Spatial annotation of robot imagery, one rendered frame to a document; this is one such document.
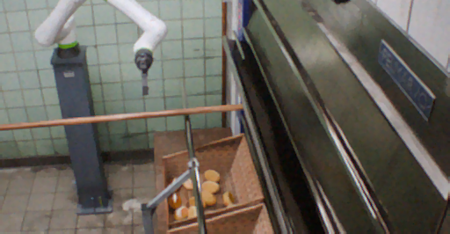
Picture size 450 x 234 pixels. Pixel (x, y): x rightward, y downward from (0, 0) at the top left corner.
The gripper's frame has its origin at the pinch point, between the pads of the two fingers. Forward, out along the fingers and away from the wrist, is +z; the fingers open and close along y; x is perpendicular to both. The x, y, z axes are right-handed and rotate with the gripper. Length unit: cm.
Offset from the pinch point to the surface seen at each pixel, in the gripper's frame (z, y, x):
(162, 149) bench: -49, 76, -5
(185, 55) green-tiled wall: -117, 45, -27
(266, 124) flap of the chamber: 53, -6, -46
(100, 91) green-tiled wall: -117, 70, 37
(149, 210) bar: 45, 40, 2
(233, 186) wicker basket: -6, 75, -44
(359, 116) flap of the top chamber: 112, -46, -54
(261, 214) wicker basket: 40, 54, -49
